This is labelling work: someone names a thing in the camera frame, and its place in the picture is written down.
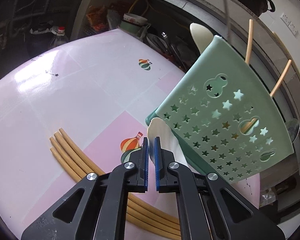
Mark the cooking oil bottle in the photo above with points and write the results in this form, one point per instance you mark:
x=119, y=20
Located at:
x=60, y=40

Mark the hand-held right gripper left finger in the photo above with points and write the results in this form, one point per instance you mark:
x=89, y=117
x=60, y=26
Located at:
x=145, y=165

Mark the pink balloon-print tablecloth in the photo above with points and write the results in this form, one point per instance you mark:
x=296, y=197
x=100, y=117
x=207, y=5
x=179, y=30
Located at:
x=65, y=92

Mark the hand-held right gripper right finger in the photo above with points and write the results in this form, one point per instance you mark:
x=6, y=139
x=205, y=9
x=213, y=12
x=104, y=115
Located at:
x=157, y=165

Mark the white floral bowl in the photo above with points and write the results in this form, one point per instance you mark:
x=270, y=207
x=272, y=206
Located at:
x=135, y=19

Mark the orange snack bag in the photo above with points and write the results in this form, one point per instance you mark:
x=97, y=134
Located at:
x=96, y=17

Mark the wooden chopstick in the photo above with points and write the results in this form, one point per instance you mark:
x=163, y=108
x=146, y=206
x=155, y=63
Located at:
x=281, y=77
x=75, y=143
x=249, y=40
x=61, y=158
x=70, y=147
x=65, y=151

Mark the white rice spoon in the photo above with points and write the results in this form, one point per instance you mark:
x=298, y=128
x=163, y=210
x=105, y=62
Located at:
x=165, y=135

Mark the metal spoon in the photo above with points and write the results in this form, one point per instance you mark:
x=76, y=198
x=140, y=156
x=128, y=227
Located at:
x=293, y=130

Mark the white wall outlet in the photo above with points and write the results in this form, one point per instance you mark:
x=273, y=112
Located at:
x=285, y=18
x=293, y=29

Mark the green star-cutout utensil holder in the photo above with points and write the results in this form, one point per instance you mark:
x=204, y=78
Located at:
x=230, y=62

